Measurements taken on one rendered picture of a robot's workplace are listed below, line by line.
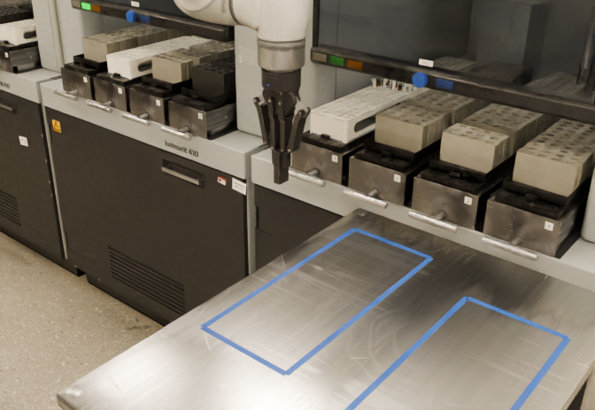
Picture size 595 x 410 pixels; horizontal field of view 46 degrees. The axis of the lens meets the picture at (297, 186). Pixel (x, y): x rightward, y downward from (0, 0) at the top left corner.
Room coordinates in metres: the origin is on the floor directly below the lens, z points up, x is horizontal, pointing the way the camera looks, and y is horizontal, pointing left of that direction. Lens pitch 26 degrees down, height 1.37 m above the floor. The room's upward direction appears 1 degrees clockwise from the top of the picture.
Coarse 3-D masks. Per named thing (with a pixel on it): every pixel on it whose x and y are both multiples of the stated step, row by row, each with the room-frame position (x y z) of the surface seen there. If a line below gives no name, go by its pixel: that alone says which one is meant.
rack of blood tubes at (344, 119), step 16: (352, 96) 1.56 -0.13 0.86; (368, 96) 1.55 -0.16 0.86; (384, 96) 1.55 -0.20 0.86; (400, 96) 1.55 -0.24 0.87; (320, 112) 1.43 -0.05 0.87; (336, 112) 1.43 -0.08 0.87; (352, 112) 1.43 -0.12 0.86; (368, 112) 1.44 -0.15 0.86; (320, 128) 1.42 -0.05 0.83; (336, 128) 1.39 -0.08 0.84; (352, 128) 1.40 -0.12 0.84; (368, 128) 1.45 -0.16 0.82
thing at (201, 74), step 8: (192, 72) 1.72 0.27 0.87; (200, 72) 1.71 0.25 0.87; (208, 72) 1.69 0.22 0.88; (216, 72) 1.68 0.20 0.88; (224, 72) 1.68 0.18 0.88; (192, 80) 1.72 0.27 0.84; (200, 80) 1.71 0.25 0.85; (208, 80) 1.69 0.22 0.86; (216, 80) 1.67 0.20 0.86; (224, 80) 1.66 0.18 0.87; (200, 88) 1.71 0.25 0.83; (208, 88) 1.69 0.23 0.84; (216, 88) 1.67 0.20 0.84; (224, 88) 1.66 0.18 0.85
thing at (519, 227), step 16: (512, 192) 1.18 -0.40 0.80; (496, 208) 1.13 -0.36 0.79; (512, 208) 1.11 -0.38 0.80; (528, 208) 1.10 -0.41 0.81; (544, 208) 1.08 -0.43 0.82; (560, 208) 1.08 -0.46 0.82; (576, 208) 1.11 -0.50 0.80; (496, 224) 1.12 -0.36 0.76; (512, 224) 1.10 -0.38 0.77; (528, 224) 1.09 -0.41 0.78; (544, 224) 1.07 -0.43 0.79; (560, 224) 1.05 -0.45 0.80; (576, 224) 1.13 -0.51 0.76; (496, 240) 1.08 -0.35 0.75; (512, 240) 1.09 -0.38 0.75; (528, 240) 1.08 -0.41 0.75; (544, 240) 1.07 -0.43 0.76; (560, 240) 1.07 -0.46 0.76; (528, 256) 1.04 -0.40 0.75
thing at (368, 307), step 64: (320, 256) 0.91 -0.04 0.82; (384, 256) 0.91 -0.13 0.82; (448, 256) 0.92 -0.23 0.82; (192, 320) 0.75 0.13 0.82; (256, 320) 0.75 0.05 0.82; (320, 320) 0.75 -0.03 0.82; (384, 320) 0.75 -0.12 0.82; (448, 320) 0.75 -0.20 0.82; (512, 320) 0.76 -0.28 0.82; (576, 320) 0.76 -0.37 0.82; (128, 384) 0.62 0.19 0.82; (192, 384) 0.63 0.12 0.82; (256, 384) 0.63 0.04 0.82; (320, 384) 0.63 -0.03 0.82; (384, 384) 0.63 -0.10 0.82; (448, 384) 0.63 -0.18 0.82; (512, 384) 0.63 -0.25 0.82; (576, 384) 0.63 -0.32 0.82
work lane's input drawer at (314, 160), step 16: (304, 144) 1.40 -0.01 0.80; (320, 144) 1.38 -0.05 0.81; (336, 144) 1.37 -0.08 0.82; (352, 144) 1.39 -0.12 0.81; (304, 160) 1.40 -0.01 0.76; (320, 160) 1.37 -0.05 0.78; (336, 160) 1.35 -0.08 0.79; (304, 176) 1.35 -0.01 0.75; (320, 176) 1.37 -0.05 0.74; (336, 176) 1.35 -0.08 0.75
